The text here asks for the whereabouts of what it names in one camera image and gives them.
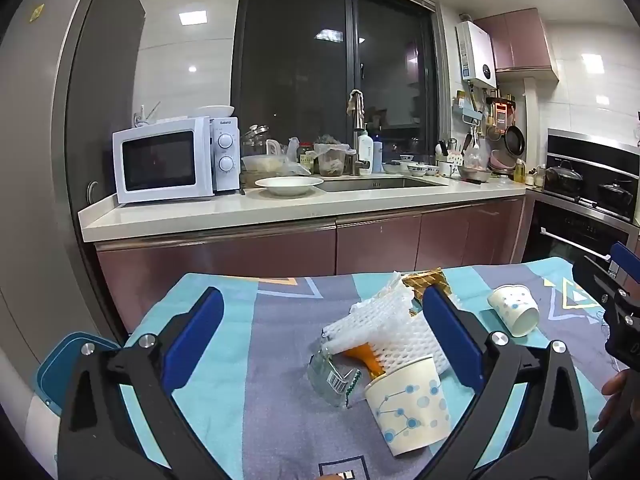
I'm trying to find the gold foil wrapper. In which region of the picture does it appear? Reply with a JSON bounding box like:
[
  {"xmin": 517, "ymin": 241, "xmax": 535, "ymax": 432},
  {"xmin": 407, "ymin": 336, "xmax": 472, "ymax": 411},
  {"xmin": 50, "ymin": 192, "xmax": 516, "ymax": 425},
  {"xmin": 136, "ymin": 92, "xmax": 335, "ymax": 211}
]
[{"xmin": 402, "ymin": 267, "xmax": 451, "ymax": 301}]

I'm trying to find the steel sink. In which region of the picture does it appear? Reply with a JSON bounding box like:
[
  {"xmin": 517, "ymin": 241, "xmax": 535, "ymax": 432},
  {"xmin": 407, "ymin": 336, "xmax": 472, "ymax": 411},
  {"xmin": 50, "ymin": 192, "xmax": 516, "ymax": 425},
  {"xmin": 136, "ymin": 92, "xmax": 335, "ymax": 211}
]
[{"xmin": 315, "ymin": 174, "xmax": 448, "ymax": 193}]

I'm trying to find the white deep plate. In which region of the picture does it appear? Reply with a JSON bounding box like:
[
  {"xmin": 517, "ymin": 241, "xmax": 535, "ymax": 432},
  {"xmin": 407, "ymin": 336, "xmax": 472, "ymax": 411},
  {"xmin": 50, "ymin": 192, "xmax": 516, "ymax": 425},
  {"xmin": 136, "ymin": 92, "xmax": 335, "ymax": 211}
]
[{"xmin": 254, "ymin": 176, "xmax": 325, "ymax": 197}]

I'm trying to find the steel kitchen faucet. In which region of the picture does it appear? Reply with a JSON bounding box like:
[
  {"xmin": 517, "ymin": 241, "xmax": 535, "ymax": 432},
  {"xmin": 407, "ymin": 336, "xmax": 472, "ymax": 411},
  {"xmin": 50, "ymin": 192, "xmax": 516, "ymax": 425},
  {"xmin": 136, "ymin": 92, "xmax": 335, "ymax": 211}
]
[{"xmin": 346, "ymin": 89, "xmax": 373, "ymax": 177}]

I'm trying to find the white pump bottle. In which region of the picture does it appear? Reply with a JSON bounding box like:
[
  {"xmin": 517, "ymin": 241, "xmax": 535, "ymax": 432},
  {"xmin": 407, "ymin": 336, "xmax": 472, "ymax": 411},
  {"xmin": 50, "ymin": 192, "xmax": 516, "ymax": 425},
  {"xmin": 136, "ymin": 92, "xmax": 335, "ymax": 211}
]
[{"xmin": 356, "ymin": 130, "xmax": 375, "ymax": 175}]

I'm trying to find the black pot with lid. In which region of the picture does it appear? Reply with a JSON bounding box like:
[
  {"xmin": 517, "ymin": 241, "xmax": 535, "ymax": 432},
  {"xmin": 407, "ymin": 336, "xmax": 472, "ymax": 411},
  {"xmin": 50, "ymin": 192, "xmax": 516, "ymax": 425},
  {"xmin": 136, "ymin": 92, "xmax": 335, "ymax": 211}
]
[{"xmin": 544, "ymin": 160, "xmax": 585, "ymax": 193}]

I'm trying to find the white bowl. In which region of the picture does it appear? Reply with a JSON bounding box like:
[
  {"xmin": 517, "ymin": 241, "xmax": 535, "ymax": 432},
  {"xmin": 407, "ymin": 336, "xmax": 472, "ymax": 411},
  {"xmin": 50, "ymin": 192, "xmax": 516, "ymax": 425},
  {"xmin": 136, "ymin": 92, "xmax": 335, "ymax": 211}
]
[{"xmin": 192, "ymin": 105, "xmax": 235, "ymax": 120}]

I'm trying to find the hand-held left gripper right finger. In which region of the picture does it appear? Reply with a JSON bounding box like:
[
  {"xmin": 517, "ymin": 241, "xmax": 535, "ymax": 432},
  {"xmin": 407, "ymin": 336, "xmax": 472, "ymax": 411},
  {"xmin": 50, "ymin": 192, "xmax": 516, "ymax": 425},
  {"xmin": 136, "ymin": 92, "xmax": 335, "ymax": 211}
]
[{"xmin": 421, "ymin": 285, "xmax": 591, "ymax": 480}]

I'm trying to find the pink wall cabinet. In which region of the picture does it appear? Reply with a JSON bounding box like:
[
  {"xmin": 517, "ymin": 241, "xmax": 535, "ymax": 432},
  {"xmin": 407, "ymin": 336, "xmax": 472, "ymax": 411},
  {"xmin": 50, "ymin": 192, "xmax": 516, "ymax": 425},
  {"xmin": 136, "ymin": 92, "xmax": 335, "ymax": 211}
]
[{"xmin": 472, "ymin": 7, "xmax": 560, "ymax": 81}]

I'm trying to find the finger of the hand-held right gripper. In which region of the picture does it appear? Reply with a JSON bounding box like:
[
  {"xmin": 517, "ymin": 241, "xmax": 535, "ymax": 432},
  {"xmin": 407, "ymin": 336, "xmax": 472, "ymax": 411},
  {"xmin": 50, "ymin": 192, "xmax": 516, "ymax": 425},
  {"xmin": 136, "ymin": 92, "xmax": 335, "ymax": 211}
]
[
  {"xmin": 571, "ymin": 256, "xmax": 632, "ymax": 311},
  {"xmin": 611, "ymin": 241, "xmax": 640, "ymax": 286}
]

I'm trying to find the white water heater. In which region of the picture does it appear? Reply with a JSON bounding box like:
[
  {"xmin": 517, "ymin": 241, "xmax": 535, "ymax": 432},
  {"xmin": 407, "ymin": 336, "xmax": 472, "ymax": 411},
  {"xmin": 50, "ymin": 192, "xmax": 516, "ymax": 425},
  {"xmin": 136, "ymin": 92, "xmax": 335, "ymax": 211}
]
[{"xmin": 456, "ymin": 20, "xmax": 498, "ymax": 90}]

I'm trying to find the blue dotted paper cup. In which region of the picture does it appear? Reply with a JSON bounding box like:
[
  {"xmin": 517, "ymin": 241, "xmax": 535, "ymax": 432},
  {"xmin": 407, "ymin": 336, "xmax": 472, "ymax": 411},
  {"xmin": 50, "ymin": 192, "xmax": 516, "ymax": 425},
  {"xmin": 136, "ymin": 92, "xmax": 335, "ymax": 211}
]
[
  {"xmin": 487, "ymin": 284, "xmax": 540, "ymax": 338},
  {"xmin": 364, "ymin": 354, "xmax": 452, "ymax": 457}
]

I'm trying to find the clear plastic wrapper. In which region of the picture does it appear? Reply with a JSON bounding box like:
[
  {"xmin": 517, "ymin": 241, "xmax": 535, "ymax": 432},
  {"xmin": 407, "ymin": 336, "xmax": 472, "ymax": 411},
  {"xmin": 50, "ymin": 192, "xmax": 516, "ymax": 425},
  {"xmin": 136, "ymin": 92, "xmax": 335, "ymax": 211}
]
[{"xmin": 306, "ymin": 345, "xmax": 363, "ymax": 408}]

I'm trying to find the blue plastic bin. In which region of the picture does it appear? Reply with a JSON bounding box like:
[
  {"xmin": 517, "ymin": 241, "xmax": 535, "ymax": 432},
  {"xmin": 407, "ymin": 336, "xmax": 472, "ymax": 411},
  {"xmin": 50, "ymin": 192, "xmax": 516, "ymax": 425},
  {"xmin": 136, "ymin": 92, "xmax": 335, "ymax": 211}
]
[{"xmin": 32, "ymin": 331, "xmax": 123, "ymax": 416}]

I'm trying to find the black built-in oven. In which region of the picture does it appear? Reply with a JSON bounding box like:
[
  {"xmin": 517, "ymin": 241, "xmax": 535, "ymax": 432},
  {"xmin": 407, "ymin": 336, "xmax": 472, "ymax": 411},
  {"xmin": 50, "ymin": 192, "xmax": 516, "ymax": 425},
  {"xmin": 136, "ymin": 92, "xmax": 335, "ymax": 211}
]
[{"xmin": 527, "ymin": 200, "xmax": 640, "ymax": 286}]

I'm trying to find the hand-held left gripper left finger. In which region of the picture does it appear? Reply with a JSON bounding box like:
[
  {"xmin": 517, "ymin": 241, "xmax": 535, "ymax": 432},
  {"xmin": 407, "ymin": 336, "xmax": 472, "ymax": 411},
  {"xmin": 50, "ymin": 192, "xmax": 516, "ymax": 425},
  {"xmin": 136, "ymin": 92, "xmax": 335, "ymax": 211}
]
[{"xmin": 57, "ymin": 286, "xmax": 226, "ymax": 480}]

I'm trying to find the orange peel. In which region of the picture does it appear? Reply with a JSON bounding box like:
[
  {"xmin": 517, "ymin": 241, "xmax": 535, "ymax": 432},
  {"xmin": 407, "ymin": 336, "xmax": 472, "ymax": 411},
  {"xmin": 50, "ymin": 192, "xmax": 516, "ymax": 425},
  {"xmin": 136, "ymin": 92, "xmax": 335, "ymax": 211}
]
[{"xmin": 341, "ymin": 342, "xmax": 388, "ymax": 378}]

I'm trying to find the bag lined container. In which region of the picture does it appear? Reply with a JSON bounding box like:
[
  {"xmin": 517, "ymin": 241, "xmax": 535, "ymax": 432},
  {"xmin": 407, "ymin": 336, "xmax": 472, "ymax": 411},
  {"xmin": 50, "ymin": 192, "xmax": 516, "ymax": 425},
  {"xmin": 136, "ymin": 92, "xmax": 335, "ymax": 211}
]
[{"xmin": 313, "ymin": 142, "xmax": 351, "ymax": 177}]

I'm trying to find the black range hood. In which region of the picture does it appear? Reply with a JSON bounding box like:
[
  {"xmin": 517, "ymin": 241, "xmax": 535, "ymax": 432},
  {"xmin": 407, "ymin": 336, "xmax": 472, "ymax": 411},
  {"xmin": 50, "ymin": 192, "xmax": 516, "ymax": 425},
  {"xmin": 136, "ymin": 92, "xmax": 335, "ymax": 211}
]
[{"xmin": 546, "ymin": 128, "xmax": 640, "ymax": 223}]

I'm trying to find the person's right hand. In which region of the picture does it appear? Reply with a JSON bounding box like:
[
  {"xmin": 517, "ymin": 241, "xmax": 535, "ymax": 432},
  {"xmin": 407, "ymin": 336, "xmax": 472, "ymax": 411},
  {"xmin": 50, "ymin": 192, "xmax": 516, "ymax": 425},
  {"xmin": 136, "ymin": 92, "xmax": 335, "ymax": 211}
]
[{"xmin": 592, "ymin": 367, "xmax": 640, "ymax": 433}]

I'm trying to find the stack of pink bowls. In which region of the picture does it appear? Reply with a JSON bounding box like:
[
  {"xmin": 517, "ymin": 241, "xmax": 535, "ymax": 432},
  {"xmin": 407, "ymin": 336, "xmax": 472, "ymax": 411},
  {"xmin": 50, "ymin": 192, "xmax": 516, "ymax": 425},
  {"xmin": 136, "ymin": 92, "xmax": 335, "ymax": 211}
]
[{"xmin": 490, "ymin": 150, "xmax": 516, "ymax": 176}]

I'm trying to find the dark kitchen window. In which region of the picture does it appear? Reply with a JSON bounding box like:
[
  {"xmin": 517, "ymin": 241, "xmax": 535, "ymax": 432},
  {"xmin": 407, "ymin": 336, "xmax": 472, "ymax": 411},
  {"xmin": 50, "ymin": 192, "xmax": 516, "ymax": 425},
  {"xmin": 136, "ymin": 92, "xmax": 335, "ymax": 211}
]
[{"xmin": 231, "ymin": 0, "xmax": 453, "ymax": 161}]

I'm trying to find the black frying pan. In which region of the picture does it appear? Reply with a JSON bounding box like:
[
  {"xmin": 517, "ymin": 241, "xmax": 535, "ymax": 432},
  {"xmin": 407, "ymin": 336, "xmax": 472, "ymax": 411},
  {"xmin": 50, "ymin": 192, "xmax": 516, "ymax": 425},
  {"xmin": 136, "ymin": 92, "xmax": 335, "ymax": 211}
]
[{"xmin": 502, "ymin": 125, "xmax": 526, "ymax": 156}]

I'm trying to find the clear food container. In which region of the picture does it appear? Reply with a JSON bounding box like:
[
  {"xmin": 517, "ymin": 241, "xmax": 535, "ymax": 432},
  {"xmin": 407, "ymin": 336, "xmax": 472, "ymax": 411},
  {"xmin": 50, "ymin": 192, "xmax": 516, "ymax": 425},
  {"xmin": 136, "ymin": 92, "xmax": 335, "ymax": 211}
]
[{"xmin": 241, "ymin": 155, "xmax": 288, "ymax": 186}]

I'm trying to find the blue grey patterned tablecloth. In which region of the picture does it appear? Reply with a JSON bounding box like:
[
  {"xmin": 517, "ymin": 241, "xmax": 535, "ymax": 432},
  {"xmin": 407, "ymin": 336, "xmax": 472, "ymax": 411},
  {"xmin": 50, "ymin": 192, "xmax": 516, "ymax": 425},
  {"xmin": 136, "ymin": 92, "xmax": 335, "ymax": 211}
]
[{"xmin": 122, "ymin": 256, "xmax": 621, "ymax": 480}]

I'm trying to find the blue wall rack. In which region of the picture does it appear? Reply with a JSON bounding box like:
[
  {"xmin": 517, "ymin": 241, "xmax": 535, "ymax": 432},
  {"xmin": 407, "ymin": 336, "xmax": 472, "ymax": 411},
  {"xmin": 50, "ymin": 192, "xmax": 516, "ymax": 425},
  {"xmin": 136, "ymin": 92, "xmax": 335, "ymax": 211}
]
[{"xmin": 452, "ymin": 92, "xmax": 486, "ymax": 123}]

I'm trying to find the white microwave oven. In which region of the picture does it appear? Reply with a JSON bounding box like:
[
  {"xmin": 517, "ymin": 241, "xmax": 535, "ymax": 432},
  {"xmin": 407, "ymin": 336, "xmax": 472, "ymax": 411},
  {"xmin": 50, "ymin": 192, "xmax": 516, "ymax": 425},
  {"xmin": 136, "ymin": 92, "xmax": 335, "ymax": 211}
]
[{"xmin": 112, "ymin": 116, "xmax": 241, "ymax": 205}]

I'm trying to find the grey refrigerator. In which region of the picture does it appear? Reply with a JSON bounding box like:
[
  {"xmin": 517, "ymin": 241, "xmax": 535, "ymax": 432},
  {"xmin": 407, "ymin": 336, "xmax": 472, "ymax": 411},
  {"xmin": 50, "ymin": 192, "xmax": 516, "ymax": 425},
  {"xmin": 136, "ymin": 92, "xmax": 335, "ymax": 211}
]
[{"xmin": 0, "ymin": 0, "xmax": 147, "ymax": 376}]

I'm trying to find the white foam fruit net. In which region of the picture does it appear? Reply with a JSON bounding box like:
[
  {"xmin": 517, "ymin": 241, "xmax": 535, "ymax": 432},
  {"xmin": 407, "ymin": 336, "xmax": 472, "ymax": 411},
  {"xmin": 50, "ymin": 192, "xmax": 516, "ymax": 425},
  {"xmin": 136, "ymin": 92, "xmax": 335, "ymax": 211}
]
[{"xmin": 321, "ymin": 271, "xmax": 449, "ymax": 375}]

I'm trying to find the metal bowl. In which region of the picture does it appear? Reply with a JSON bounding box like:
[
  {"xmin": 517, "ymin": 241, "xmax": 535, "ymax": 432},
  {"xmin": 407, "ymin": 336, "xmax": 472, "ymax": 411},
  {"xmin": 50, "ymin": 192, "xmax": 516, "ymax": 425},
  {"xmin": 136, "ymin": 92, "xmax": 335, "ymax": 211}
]
[{"xmin": 457, "ymin": 165, "xmax": 493, "ymax": 183}]

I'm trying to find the white utensil holder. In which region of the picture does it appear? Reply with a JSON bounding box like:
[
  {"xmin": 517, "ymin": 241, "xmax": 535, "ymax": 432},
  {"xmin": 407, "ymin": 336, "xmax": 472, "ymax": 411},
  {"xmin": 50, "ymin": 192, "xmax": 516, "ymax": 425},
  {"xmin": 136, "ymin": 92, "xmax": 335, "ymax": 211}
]
[{"xmin": 436, "ymin": 140, "xmax": 461, "ymax": 177}]

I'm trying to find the pink base cabinet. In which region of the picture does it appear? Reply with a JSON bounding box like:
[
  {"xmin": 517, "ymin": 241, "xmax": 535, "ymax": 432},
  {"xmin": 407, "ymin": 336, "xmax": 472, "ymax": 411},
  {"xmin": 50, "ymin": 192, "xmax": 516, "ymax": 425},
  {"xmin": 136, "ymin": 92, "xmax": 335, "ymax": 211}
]
[{"xmin": 95, "ymin": 195, "xmax": 526, "ymax": 341}]

